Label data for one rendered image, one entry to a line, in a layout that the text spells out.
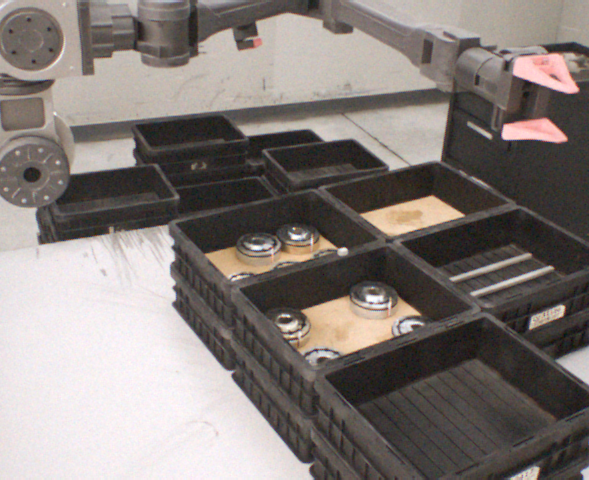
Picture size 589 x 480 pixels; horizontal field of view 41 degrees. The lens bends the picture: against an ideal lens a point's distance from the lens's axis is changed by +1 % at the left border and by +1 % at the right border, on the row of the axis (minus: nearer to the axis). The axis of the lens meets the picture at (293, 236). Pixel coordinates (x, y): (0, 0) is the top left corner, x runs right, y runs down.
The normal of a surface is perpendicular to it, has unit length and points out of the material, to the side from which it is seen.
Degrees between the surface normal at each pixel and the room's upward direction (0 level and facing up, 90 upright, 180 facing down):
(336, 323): 0
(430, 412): 0
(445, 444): 0
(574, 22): 90
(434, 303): 90
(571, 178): 90
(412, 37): 90
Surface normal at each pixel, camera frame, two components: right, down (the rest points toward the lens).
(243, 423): 0.05, -0.87
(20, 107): 0.40, 0.47
